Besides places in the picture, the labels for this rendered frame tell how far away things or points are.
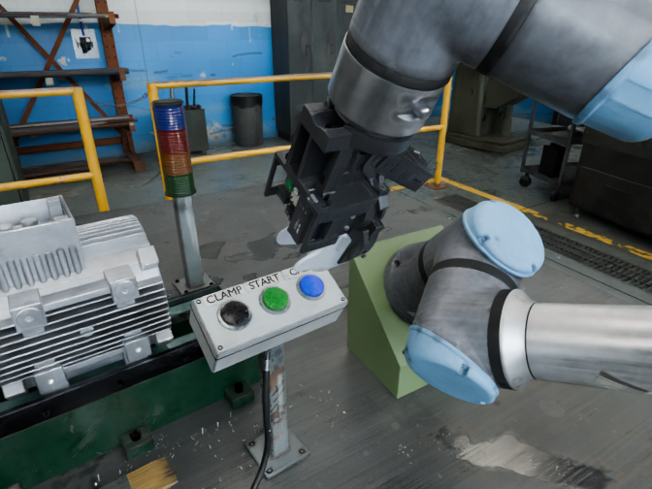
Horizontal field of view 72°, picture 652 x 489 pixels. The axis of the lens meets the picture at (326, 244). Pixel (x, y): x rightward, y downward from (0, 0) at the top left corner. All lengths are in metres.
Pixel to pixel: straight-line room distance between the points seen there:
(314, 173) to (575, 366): 0.33
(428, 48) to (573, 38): 0.07
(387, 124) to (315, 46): 5.63
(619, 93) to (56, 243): 0.56
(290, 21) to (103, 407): 5.34
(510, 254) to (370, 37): 0.38
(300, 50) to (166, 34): 1.51
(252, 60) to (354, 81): 5.80
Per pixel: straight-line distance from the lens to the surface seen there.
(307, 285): 0.53
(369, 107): 0.30
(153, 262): 0.61
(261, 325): 0.50
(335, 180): 0.35
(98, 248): 0.63
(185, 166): 0.97
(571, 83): 0.29
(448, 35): 0.28
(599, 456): 0.80
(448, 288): 0.58
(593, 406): 0.88
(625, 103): 0.29
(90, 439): 0.75
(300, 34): 5.84
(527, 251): 0.63
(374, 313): 0.75
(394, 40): 0.28
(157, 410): 0.75
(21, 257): 0.61
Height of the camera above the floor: 1.35
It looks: 26 degrees down
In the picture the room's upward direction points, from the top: straight up
